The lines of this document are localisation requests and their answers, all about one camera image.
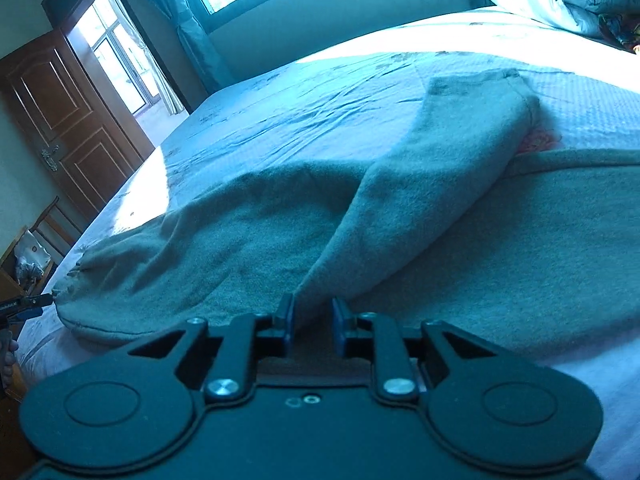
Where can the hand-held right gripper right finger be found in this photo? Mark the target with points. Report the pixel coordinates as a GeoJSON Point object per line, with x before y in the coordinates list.
{"type": "Point", "coordinates": [341, 330]}

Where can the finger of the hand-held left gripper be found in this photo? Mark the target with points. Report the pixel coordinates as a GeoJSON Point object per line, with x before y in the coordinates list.
{"type": "Point", "coordinates": [29, 313]}
{"type": "Point", "coordinates": [36, 301]}

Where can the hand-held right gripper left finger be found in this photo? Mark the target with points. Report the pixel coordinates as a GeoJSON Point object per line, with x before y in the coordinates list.
{"type": "Point", "coordinates": [286, 322]}

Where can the grey-green towel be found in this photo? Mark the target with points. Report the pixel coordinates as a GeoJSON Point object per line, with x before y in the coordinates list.
{"type": "Point", "coordinates": [450, 260]}

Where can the person's left hand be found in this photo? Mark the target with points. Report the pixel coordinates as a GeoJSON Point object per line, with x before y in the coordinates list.
{"type": "Point", "coordinates": [9, 355]}

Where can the clear plastic bag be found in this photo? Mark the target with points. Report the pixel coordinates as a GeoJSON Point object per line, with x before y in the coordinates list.
{"type": "Point", "coordinates": [30, 255]}

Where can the wooden chair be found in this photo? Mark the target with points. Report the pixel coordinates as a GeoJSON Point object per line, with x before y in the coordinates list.
{"type": "Point", "coordinates": [45, 216]}

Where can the brown wooden door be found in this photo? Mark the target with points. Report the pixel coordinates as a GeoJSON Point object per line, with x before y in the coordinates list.
{"type": "Point", "coordinates": [75, 125]}

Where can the bed with floral sheet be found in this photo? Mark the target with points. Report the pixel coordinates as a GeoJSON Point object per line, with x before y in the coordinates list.
{"type": "Point", "coordinates": [300, 100]}

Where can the white sheer curtain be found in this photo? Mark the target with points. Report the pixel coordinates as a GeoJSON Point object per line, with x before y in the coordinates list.
{"type": "Point", "coordinates": [160, 80]}

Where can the balcony window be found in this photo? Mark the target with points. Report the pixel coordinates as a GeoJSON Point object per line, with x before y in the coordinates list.
{"type": "Point", "coordinates": [107, 35]}

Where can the blue curtain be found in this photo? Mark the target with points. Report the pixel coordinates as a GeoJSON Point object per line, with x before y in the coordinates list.
{"type": "Point", "coordinates": [190, 35]}

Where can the colourful printed cloth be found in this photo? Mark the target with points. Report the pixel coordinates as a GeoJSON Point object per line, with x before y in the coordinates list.
{"type": "Point", "coordinates": [620, 30]}

